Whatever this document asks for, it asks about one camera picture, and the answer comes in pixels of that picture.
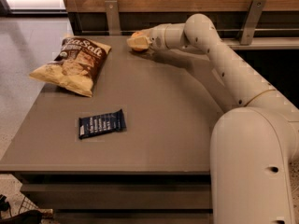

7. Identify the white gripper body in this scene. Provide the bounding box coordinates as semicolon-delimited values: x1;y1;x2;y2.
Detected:
149;24;168;50

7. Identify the orange fruit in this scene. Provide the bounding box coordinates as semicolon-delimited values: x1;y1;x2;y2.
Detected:
131;34;148;51

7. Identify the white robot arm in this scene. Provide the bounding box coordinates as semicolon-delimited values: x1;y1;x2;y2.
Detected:
127;14;299;224

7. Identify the blue rxbar blueberry bar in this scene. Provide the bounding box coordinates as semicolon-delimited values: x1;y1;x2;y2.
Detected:
78;109;126;139

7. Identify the sea salt chips bag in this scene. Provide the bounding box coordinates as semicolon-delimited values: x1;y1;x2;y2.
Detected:
29;36;111;97

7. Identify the grey side ledge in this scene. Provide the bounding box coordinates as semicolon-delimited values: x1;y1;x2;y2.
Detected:
224;37;299;50

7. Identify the grey drawer cabinet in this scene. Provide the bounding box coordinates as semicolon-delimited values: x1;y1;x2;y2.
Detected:
1;37;222;224

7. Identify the left metal bracket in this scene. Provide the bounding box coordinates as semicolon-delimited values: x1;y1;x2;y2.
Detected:
105;0;121;35

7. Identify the metal bracket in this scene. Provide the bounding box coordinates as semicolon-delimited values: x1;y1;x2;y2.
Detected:
239;0;266;46
105;0;121;35

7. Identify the right metal bracket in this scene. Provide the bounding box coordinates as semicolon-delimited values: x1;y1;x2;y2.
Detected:
239;0;266;46

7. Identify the black wire basket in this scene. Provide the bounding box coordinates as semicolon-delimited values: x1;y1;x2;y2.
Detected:
0;194;54;224

